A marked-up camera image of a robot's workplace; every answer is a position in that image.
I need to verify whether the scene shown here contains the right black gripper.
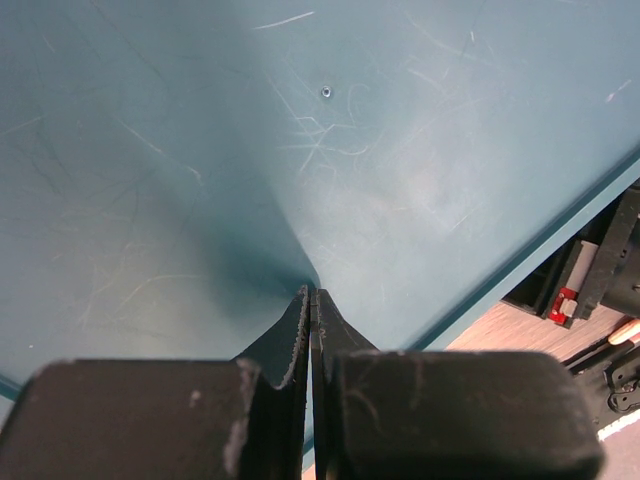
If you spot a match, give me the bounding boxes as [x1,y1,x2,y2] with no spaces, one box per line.
[499,187,640,331]

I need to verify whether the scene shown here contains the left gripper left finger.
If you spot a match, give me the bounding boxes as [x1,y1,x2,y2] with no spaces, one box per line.
[1,287,309,479]

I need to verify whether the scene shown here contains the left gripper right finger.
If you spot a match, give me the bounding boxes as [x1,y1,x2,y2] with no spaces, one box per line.
[309,290,603,479]

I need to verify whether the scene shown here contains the teal makeup drawer organizer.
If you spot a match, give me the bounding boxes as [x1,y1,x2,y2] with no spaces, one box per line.
[1,1,639,398]

